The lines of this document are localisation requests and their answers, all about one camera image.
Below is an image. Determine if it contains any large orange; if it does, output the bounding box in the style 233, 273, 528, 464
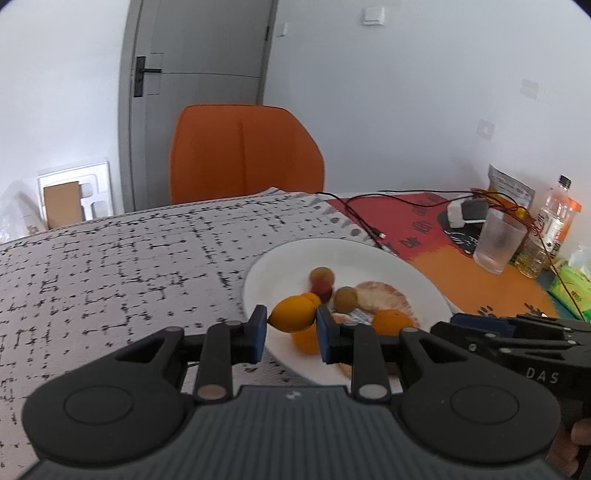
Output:
372, 309, 417, 336

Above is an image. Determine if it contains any green-brown round fruit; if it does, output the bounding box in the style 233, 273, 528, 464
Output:
332, 286, 359, 314

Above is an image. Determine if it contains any medium orange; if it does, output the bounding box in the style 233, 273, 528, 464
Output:
290, 325, 320, 355

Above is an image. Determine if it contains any small tangerine back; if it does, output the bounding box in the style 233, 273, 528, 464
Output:
301, 292, 322, 307

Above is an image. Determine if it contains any small tangerine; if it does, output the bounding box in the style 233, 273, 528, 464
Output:
301, 292, 322, 307
269, 295, 317, 333

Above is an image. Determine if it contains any small tangerine front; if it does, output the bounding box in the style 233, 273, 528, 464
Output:
269, 295, 317, 333

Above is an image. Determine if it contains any yellow-brown round fruit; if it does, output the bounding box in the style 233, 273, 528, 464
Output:
308, 266, 335, 285

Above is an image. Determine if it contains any dark red fruit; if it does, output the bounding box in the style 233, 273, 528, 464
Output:
311, 280, 334, 304

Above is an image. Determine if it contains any person's right hand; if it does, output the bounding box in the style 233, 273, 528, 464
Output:
546, 397, 590, 477

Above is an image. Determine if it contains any green tissue pack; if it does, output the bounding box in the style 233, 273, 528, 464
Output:
548, 264, 591, 322

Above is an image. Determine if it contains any small oil bottle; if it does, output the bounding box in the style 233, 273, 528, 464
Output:
515, 232, 548, 279

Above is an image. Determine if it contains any clear plastic cup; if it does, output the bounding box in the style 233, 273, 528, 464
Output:
473, 209, 528, 275

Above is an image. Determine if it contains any white ceramic plate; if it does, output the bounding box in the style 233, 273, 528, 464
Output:
241, 238, 453, 387

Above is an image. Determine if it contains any clear plastic bottle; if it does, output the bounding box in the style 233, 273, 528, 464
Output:
536, 175, 582, 258

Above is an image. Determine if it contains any white black charger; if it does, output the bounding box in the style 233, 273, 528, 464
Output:
446, 198, 489, 229

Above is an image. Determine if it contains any red orange table mat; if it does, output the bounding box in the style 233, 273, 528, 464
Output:
325, 193, 569, 318

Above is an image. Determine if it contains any grey snack pouch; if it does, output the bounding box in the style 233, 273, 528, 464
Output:
487, 165, 535, 219

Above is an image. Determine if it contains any patterned white tablecloth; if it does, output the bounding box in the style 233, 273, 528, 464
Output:
1, 190, 369, 479

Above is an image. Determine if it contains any orange chair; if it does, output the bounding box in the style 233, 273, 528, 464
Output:
168, 104, 325, 204

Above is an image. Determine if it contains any white foam packaging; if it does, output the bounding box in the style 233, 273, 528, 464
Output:
37, 161, 114, 229

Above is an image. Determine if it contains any brown cardboard piece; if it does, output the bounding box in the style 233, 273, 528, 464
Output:
43, 182, 84, 229

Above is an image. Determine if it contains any clear plastic bag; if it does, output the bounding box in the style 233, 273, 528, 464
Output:
0, 192, 47, 244

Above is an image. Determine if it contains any grey door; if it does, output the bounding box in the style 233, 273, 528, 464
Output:
118, 0, 276, 211

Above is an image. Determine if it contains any black cable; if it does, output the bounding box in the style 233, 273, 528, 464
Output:
313, 188, 518, 252

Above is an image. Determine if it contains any black door handle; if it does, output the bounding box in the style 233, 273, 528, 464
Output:
133, 56, 162, 98

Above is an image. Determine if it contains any white light switch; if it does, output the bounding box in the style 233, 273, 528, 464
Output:
362, 6, 386, 26

